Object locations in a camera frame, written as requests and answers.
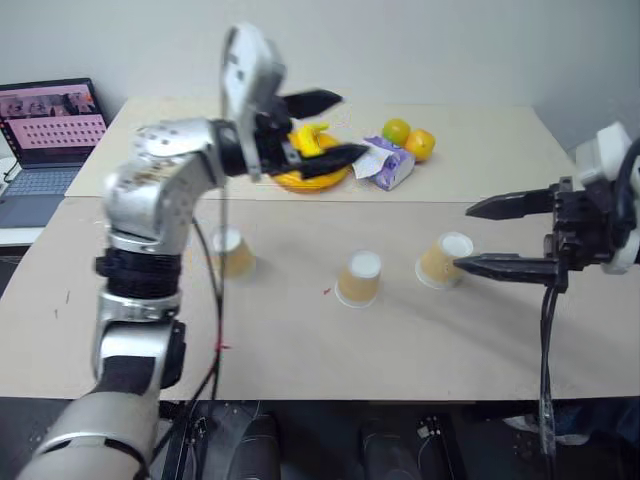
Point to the yellow plate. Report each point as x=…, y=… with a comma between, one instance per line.
x=320, y=182

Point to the green-yellow orange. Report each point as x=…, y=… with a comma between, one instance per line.
x=395, y=130

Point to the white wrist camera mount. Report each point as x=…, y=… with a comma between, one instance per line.
x=248, y=65
x=602, y=160

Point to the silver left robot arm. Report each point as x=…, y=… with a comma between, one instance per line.
x=145, y=185

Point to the dark rounded robot leg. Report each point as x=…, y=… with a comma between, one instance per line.
x=400, y=442
x=240, y=440

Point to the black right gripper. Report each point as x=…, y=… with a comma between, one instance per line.
x=580, y=225

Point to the yellow banana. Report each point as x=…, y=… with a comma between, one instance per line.
x=307, y=137

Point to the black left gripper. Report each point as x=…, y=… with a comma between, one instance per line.
x=272, y=137

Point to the open laptop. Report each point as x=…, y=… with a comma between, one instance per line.
x=42, y=145

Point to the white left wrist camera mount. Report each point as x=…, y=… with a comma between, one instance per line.
x=248, y=65

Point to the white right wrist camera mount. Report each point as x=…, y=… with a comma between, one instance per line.
x=602, y=160

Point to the orange fruit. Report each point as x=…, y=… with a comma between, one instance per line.
x=421, y=145

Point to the brown paper cup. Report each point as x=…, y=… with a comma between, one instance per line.
x=440, y=262
x=358, y=279
x=235, y=252

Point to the purple tissue pack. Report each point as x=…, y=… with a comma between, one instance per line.
x=387, y=165

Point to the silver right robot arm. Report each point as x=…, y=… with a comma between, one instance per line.
x=636, y=170

